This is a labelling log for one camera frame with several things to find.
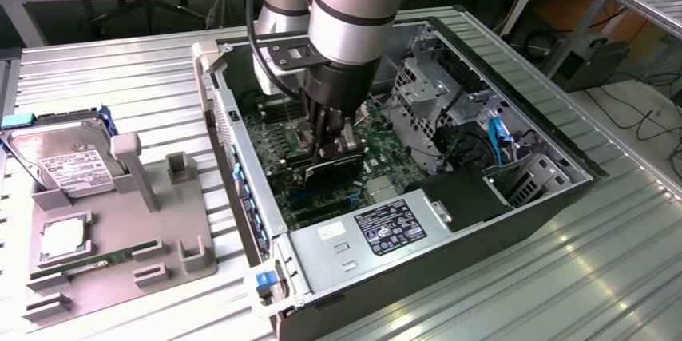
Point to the silver chipset heatsink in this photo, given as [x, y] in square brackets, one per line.
[382, 190]

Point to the blue case latch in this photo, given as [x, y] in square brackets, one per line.
[264, 279]

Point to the green motherboard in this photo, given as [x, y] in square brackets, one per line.
[383, 157]

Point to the black Nvidia graphics card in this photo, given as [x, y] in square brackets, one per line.
[332, 171]

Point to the silver CPU chip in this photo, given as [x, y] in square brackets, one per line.
[64, 240]

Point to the black equipment box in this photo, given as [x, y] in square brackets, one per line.
[594, 63]

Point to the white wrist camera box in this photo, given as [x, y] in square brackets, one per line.
[268, 79]

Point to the black expansion slot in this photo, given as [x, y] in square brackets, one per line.
[319, 203]

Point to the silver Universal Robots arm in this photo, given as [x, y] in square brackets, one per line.
[351, 9]

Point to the aluminium profile frame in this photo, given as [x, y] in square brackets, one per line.
[639, 1]

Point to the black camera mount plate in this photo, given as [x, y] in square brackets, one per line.
[287, 51]

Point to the open black PC case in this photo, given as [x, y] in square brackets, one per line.
[479, 245]

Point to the silver metal disk bay cage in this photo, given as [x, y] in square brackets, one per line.
[426, 89]

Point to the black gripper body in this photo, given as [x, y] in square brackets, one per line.
[340, 85]

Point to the grey power supply unit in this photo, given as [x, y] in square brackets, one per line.
[372, 237]

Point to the hard disk in blue caddy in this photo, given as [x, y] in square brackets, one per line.
[64, 157]

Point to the grey 3D-printed parts rack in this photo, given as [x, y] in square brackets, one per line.
[139, 213]

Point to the green RAM stick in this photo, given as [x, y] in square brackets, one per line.
[96, 264]

